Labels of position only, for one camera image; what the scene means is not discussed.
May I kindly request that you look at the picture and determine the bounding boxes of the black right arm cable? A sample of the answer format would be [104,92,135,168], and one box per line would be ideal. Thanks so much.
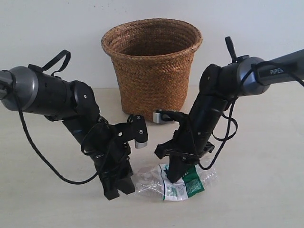
[199,36,304,170]

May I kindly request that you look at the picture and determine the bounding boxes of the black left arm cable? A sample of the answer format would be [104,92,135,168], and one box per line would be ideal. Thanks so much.
[0,49,107,184]

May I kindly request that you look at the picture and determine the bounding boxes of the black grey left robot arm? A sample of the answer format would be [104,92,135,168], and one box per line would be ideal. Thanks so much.
[0,66,135,200]

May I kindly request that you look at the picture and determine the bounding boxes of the brown woven wicker basket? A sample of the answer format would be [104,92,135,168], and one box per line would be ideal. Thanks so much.
[101,18,203,121]

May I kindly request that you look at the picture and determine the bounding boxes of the right wrist camera black silver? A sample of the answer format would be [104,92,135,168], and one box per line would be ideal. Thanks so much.
[152,108,186,124]

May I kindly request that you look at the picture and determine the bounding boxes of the clear plastic bottle green label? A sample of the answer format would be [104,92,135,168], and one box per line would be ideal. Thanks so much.
[132,164,218,201]

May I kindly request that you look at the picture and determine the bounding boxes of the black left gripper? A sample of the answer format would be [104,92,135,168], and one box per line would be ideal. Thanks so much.
[80,123,135,200]

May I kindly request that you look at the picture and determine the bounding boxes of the left wrist camera black silver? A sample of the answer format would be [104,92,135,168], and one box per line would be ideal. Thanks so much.
[115,114,148,149]

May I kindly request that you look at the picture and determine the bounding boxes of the wrist camera black silver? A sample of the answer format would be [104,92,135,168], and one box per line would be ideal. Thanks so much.
[152,108,186,124]
[115,114,148,149]

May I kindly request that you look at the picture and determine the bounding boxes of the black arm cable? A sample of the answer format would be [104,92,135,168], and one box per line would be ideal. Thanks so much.
[0,49,107,184]
[199,36,304,170]

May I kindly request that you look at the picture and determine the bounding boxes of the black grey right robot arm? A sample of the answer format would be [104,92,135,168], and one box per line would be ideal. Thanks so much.
[153,50,304,183]

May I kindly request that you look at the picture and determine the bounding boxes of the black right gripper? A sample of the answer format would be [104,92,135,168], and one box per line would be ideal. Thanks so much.
[154,114,215,183]

